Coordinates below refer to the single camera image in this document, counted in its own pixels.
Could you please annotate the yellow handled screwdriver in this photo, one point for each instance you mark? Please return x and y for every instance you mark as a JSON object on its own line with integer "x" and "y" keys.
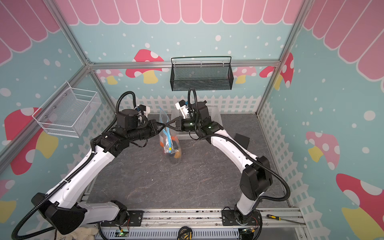
{"x": 286, "y": 220}

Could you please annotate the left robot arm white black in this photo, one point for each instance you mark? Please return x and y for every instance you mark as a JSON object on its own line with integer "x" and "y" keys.
{"x": 60, "y": 206}

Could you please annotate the beige cloth rag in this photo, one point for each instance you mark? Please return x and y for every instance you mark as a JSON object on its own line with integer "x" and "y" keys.
{"x": 80, "y": 233}

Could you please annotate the yellow food piece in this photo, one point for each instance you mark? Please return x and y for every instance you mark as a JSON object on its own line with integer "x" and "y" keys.
{"x": 178, "y": 154}

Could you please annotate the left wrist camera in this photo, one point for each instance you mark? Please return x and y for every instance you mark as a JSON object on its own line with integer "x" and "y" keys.
{"x": 144, "y": 110}

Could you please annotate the clear zip top bag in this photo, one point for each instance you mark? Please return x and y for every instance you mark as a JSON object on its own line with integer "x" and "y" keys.
{"x": 170, "y": 144}

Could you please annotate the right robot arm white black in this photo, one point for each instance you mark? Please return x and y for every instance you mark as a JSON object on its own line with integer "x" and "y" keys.
{"x": 257, "y": 176}

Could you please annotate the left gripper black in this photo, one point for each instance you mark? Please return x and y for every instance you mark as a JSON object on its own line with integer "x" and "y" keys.
{"x": 154, "y": 127}

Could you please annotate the black square pad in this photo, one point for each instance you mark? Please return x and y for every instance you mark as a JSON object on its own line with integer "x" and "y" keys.
{"x": 242, "y": 140}

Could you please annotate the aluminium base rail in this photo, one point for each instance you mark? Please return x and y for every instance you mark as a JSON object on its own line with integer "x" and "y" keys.
{"x": 205, "y": 218}

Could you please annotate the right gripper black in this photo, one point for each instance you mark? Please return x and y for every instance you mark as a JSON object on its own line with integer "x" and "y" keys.
{"x": 179, "y": 124}

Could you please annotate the white wire wall basket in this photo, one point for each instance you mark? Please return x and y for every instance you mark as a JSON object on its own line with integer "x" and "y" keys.
{"x": 68, "y": 111}

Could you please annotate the black wire wall basket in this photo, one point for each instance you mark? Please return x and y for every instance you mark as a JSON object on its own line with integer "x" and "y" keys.
{"x": 208, "y": 73}

